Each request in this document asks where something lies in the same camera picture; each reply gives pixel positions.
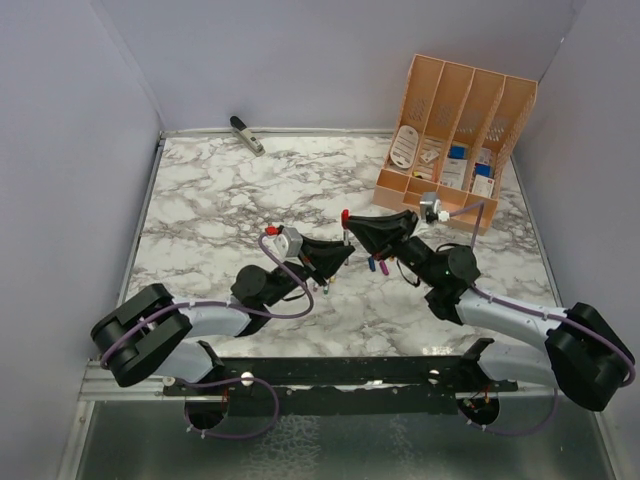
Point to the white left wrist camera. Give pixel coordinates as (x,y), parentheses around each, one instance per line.
(287,241)

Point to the aluminium frame profile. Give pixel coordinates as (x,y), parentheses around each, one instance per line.
(99,385)

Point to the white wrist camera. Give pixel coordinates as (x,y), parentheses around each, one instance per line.
(287,241)
(431,211)

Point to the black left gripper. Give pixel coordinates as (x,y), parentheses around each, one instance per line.
(324,257)

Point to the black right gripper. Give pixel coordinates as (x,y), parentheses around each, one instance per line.
(381,235)

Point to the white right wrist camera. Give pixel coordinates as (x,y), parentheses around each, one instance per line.
(431,211)

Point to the peach desk organizer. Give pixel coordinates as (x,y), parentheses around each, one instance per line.
(468,120)

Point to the white oval perforated item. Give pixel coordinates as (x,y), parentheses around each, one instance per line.
(404,147)

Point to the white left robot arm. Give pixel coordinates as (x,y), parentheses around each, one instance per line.
(146,335)

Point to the white pen red ink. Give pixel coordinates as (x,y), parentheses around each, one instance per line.
(346,242)

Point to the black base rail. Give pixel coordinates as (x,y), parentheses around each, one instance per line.
(328,386)

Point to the black grey stapler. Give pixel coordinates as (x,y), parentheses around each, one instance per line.
(245,135)

